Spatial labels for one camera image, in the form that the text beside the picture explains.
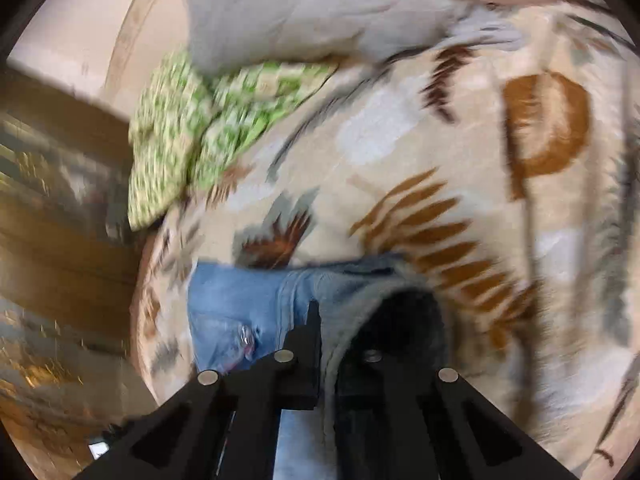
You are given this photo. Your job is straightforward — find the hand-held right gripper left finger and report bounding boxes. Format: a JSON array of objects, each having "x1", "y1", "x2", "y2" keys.
[{"x1": 75, "y1": 300, "x2": 322, "y2": 480}]

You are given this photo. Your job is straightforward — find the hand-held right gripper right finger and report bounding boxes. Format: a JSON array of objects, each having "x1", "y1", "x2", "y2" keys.
[{"x1": 336, "y1": 349, "x2": 578, "y2": 480}]

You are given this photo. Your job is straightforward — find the blue denim pants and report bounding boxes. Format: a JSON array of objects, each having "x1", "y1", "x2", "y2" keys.
[{"x1": 186, "y1": 254, "x2": 453, "y2": 480}]

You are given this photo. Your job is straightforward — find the green checked quilt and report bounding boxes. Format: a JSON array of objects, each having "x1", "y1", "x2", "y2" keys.
[{"x1": 126, "y1": 49, "x2": 342, "y2": 233}]

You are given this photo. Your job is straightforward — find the leaf printed beige blanket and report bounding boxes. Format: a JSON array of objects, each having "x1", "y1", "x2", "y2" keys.
[{"x1": 129, "y1": 0, "x2": 640, "y2": 480}]

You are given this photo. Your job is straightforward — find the grey quilted pillow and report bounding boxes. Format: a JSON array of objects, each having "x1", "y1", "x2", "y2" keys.
[{"x1": 181, "y1": 0, "x2": 526, "y2": 77}]

